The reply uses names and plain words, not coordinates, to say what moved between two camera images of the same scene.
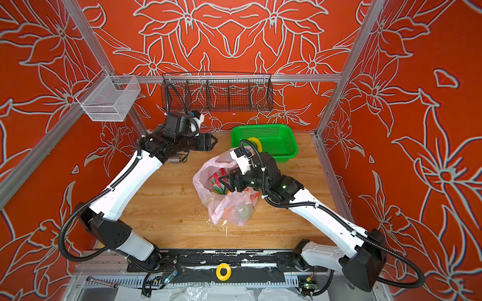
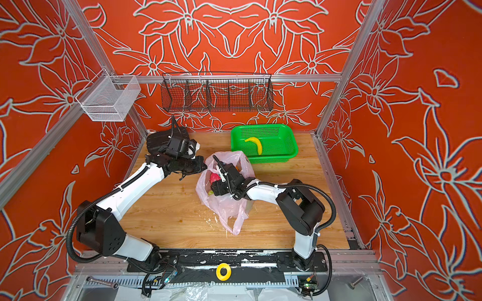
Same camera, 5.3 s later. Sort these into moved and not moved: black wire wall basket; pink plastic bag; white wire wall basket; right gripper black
Moved: right gripper black
Not moved: black wire wall basket; white wire wall basket; pink plastic bag
